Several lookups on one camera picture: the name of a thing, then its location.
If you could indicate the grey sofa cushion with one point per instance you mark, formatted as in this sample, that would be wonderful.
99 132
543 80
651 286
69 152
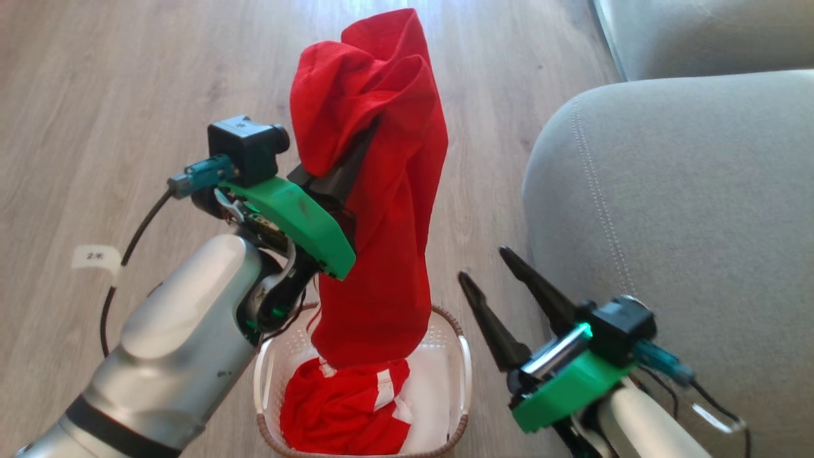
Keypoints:
712 32

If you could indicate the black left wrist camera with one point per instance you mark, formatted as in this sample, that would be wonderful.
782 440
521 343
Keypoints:
245 146

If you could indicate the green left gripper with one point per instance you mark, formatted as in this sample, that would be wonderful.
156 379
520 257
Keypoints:
299 219

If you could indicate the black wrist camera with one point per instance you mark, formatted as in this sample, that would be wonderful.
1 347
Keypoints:
245 146
620 331

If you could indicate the white basket with brown rim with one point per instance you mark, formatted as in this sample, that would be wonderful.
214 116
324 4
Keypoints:
448 356

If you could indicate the grey fabric sofa seat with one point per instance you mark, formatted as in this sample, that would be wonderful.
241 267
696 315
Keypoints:
687 210

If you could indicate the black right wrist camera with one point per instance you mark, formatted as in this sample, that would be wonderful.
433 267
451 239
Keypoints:
620 331

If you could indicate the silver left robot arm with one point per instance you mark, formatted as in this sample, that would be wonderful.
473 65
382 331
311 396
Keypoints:
178 343

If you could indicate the red garment with white stripes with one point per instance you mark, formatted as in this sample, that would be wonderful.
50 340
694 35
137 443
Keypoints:
381 254
331 413

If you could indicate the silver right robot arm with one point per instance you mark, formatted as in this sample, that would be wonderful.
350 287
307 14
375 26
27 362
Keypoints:
642 426

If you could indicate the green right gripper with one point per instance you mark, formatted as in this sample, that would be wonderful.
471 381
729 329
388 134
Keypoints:
566 388

